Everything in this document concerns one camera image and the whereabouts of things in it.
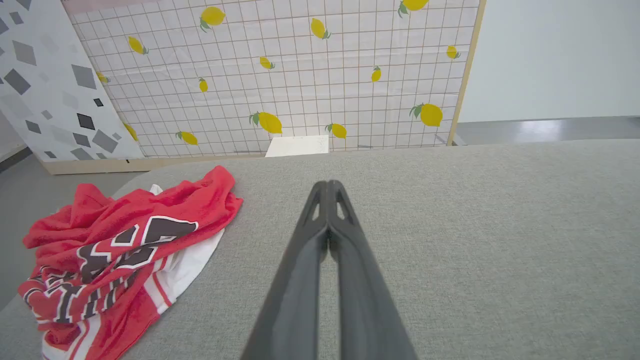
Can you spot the lemon print partition panel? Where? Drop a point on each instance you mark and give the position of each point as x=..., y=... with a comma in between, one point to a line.
x=300, y=100

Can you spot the red Bulls basketball jersey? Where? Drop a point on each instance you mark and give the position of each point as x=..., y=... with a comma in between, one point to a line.
x=125, y=215

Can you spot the white rectangular box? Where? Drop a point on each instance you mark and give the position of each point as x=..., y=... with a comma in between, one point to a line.
x=297, y=146

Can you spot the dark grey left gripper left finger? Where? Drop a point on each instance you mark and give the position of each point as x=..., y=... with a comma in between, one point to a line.
x=295, y=280

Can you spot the grey fabric sofa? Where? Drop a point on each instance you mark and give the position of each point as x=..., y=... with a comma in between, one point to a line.
x=475, y=250

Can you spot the grey diamond pattern panel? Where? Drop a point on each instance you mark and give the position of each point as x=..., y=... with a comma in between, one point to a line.
x=45, y=100

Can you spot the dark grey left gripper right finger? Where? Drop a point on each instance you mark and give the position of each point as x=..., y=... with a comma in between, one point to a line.
x=362, y=290

